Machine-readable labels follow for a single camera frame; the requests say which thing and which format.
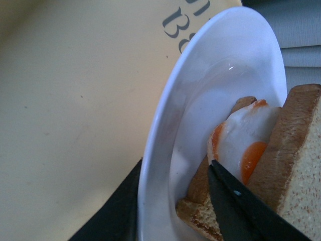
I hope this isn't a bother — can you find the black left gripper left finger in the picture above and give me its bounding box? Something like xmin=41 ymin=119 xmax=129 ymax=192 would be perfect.
xmin=70 ymin=160 xmax=142 ymax=240

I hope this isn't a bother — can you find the fried egg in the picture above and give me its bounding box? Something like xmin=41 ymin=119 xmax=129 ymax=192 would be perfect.
xmin=207 ymin=99 xmax=282 ymax=184

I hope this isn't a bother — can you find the bread slice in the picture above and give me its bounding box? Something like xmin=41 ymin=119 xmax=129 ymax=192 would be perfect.
xmin=247 ymin=84 xmax=320 ymax=240
xmin=176 ymin=96 xmax=267 ymax=240

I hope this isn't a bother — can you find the beige bear tray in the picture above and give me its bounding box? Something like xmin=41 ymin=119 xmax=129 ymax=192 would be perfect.
xmin=1 ymin=1 xmax=241 ymax=240

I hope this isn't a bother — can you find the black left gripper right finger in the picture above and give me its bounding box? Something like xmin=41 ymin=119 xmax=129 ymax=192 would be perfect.
xmin=208 ymin=160 xmax=309 ymax=240

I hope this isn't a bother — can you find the white round plate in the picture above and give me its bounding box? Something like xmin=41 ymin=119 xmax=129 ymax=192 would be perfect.
xmin=137 ymin=7 xmax=287 ymax=240

